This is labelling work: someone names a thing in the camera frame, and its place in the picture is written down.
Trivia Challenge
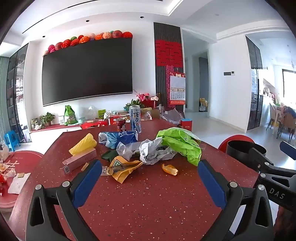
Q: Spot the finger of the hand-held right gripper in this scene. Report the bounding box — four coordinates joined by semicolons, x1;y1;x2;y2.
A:
249;147;296;183
279;141;296;161

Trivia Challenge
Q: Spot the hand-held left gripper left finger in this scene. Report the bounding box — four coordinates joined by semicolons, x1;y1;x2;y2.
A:
26;159;103;241

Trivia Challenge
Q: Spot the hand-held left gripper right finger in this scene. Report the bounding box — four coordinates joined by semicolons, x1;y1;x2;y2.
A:
197;159;274;241

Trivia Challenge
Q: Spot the pink cardboard box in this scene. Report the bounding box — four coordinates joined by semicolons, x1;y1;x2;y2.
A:
60;148;97;175

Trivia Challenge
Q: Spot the black trash bin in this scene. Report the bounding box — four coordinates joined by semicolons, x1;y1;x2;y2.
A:
226;140;267;173

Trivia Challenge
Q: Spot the dark green wrapper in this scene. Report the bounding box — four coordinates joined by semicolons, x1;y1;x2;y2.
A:
101;150;121;161

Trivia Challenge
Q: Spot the yellow snack wrapper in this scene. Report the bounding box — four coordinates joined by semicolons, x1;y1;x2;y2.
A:
100;156;144;184

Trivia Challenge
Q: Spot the yellow ridged plastic wrapper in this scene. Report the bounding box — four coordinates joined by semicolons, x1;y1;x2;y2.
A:
69;133;97;156

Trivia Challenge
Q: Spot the orange candy wrapper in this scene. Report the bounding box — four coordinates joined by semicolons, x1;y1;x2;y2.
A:
161;164;179;176

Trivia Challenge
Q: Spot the green plastic bag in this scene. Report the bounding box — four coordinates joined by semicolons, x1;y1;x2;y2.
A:
156;127;202;166

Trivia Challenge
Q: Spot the clear plastic bag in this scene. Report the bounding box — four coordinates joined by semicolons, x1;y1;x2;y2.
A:
116;142;145;161

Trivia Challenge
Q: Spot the blue plastic bag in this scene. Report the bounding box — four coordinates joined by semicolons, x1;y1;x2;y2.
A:
99;130;139;149

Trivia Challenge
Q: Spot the white grey wrapper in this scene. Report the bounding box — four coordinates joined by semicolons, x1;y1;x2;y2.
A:
139;137;176;165

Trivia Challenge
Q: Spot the person's right hand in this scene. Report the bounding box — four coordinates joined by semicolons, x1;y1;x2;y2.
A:
274;206;295;241

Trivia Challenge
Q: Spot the dining chair draped with clothes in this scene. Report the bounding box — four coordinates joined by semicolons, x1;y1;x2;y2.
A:
280;105;296;141

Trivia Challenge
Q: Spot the beige dining chair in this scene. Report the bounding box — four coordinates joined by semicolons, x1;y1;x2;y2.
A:
266;103;282;135

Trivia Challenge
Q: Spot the red plastic stool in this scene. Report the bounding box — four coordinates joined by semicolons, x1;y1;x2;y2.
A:
218;134;255;154

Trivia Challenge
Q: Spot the flat red box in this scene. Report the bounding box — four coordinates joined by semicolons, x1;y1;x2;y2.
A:
80;120;109;130

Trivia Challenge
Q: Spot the low white TV cabinet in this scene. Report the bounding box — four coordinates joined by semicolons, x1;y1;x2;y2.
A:
30;116;111;134

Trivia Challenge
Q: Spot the red round side table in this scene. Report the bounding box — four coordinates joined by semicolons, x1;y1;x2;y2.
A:
0;150;46;210

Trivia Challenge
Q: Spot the small red can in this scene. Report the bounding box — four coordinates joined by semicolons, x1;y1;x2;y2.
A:
115;118;126;132

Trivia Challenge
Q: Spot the black framed glass cabinet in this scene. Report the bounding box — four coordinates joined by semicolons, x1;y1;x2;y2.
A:
245;36;264;131

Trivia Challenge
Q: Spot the red cardboard box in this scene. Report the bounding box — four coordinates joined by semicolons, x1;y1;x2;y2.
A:
108;113;132;126

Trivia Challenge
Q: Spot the green snack bag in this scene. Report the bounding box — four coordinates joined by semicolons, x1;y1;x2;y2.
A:
64;105;78;126

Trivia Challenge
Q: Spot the potted green plant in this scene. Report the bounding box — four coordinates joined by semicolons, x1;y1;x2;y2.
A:
39;112;56;128

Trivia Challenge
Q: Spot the tall blue white can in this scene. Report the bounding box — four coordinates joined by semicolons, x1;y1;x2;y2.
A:
129;105;142;134

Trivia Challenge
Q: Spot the grey plastic bag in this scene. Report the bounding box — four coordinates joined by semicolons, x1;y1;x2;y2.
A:
161;108;184;124

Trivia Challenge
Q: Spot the blue plastic stool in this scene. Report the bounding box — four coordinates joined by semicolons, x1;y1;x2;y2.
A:
4;130;21;152

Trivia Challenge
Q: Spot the white plastic bag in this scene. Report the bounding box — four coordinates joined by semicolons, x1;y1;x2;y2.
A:
0;142;10;163

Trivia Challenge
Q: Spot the leafy green plant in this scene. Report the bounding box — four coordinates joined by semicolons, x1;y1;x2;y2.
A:
124;99;142;112

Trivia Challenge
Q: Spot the brown cardboard box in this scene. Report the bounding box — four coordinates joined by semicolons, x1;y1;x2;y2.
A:
140;107;161;121

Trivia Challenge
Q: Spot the pink flower bouquet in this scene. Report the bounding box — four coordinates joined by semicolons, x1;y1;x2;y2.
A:
136;92;151;102

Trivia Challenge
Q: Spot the red lattice hanging strip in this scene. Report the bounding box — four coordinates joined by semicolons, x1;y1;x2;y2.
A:
165;65;175;108

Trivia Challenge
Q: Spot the large black television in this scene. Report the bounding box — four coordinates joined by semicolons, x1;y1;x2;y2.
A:
42;37;133;107

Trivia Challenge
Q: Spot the glass display cabinet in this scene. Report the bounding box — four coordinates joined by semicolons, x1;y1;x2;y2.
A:
5;43;32;144

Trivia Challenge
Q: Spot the row of paper lanterns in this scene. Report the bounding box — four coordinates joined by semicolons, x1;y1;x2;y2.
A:
43;30;133;56

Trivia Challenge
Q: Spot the wall calendar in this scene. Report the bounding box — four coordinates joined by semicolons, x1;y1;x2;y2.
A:
169;73;186;106

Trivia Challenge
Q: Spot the red paper wall decoration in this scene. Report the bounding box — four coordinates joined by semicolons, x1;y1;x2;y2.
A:
155;39;182;69

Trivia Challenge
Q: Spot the dark slatted wall panel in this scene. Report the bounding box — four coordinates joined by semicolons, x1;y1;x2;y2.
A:
154;22;185;109

